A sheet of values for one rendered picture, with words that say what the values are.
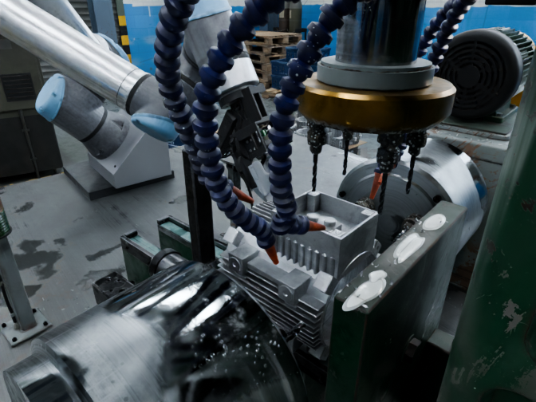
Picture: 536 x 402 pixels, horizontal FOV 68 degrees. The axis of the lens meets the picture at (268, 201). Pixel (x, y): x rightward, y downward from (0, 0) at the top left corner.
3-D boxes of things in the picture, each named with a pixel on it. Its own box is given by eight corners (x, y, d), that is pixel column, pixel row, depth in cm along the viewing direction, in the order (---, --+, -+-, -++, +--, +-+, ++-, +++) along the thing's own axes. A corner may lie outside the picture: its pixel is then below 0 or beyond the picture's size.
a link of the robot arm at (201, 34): (219, 8, 75) (228, -22, 66) (245, 71, 76) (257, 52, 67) (171, 21, 73) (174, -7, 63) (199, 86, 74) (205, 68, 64)
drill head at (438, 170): (493, 234, 96) (522, 133, 85) (435, 314, 72) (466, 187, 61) (396, 203, 111) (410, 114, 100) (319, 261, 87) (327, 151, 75)
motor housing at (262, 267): (376, 315, 71) (390, 222, 62) (311, 384, 58) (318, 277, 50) (288, 269, 83) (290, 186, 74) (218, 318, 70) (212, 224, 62)
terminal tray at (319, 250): (374, 253, 61) (380, 211, 58) (335, 285, 54) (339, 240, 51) (310, 226, 68) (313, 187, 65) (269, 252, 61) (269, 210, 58)
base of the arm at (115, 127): (89, 149, 158) (67, 134, 151) (120, 112, 159) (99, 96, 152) (102, 167, 145) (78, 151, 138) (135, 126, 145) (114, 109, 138)
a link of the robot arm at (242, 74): (193, 83, 70) (233, 76, 77) (204, 109, 71) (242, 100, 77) (222, 60, 64) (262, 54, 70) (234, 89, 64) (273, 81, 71)
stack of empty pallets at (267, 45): (302, 84, 757) (304, 33, 717) (266, 90, 708) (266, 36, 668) (261, 76, 844) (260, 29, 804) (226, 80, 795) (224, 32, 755)
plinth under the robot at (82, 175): (174, 177, 156) (173, 170, 155) (90, 200, 138) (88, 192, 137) (140, 155, 179) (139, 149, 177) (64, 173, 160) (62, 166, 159)
